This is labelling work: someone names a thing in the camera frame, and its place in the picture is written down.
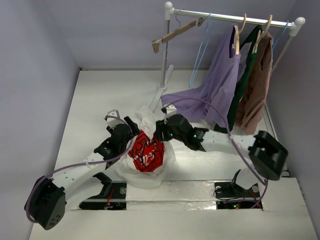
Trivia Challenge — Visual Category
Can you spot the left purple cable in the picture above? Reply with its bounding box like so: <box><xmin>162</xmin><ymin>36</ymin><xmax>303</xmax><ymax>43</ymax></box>
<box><xmin>23</xmin><ymin>115</ymin><xmax>136</xmax><ymax>224</ymax></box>

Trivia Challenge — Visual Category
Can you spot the blue wire hanger far right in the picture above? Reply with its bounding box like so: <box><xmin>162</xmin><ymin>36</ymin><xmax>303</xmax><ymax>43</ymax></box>
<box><xmin>270</xmin><ymin>20</ymin><xmax>290</xmax><ymax>62</ymax></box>

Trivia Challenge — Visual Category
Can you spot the light blue wire hanger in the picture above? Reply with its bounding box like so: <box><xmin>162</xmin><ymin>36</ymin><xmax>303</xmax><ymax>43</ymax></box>
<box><xmin>188</xmin><ymin>12</ymin><xmax>214</xmax><ymax>88</ymax></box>

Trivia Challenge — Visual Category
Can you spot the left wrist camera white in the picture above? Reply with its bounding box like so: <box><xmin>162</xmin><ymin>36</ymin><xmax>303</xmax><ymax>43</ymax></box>
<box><xmin>104</xmin><ymin>109</ymin><xmax>122</xmax><ymax>129</ymax></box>

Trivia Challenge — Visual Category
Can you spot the brown t shirt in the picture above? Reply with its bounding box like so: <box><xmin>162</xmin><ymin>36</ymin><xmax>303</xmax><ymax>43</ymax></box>
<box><xmin>235</xmin><ymin>33</ymin><xmax>273</xmax><ymax>135</ymax></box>

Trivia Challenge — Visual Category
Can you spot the wooden hanger with green shirt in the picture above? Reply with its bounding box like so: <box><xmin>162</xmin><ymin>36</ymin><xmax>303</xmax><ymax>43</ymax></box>
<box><xmin>252</xmin><ymin>14</ymin><xmax>273</xmax><ymax>54</ymax></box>

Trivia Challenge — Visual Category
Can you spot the white metal clothes rack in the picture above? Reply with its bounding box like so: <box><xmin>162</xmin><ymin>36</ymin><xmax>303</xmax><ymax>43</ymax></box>
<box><xmin>150</xmin><ymin>1</ymin><xmax>306</xmax><ymax>111</ymax></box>

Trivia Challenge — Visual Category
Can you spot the dark green t shirt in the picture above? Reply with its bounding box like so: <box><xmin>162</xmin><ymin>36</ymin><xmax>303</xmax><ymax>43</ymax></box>
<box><xmin>206</xmin><ymin>25</ymin><xmax>262</xmax><ymax>130</ymax></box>

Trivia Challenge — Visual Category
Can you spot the purple t shirt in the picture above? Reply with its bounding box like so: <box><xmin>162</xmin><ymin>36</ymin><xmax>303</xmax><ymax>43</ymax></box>
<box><xmin>161</xmin><ymin>26</ymin><xmax>241</xmax><ymax>127</ymax></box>

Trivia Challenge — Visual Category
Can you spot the wooden hanger with purple shirt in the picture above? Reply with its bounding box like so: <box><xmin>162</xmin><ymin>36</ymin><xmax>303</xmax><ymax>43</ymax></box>
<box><xmin>233</xmin><ymin>13</ymin><xmax>247</xmax><ymax>55</ymax></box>

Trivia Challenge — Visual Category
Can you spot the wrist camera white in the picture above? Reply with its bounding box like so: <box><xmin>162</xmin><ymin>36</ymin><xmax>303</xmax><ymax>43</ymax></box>
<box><xmin>161</xmin><ymin>104</ymin><xmax>177</xmax><ymax>119</ymax></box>
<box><xmin>104</xmin><ymin>109</ymin><xmax>122</xmax><ymax>129</ymax></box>

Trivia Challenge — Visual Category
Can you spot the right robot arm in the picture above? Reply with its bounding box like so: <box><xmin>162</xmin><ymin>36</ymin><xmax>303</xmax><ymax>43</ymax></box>
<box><xmin>154</xmin><ymin>114</ymin><xmax>289</xmax><ymax>196</ymax></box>

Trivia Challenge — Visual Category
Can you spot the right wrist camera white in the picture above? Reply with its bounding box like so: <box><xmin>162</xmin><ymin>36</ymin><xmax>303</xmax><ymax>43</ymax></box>
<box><xmin>161</xmin><ymin>104</ymin><xmax>177</xmax><ymax>119</ymax></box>

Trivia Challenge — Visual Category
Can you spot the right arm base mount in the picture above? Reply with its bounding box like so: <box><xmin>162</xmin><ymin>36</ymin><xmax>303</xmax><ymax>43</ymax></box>
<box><xmin>213</xmin><ymin>169</ymin><xmax>263</xmax><ymax>210</ymax></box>

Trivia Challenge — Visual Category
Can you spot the white t shirt red print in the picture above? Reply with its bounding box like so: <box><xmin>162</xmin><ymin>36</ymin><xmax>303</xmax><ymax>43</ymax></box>
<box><xmin>114</xmin><ymin>105</ymin><xmax>176</xmax><ymax>189</ymax></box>

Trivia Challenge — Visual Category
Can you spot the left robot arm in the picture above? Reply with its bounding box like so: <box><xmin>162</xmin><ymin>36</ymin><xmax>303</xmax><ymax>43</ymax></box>
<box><xmin>24</xmin><ymin>116</ymin><xmax>140</xmax><ymax>230</ymax></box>

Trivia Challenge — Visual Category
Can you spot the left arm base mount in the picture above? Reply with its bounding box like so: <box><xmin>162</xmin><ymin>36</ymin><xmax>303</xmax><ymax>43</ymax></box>
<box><xmin>79</xmin><ymin>172</ymin><xmax>127</xmax><ymax>211</ymax></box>

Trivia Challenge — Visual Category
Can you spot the beige wooden clip hanger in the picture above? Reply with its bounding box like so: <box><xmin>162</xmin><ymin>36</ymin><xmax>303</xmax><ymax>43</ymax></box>
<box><xmin>152</xmin><ymin>7</ymin><xmax>210</xmax><ymax>54</ymax></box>

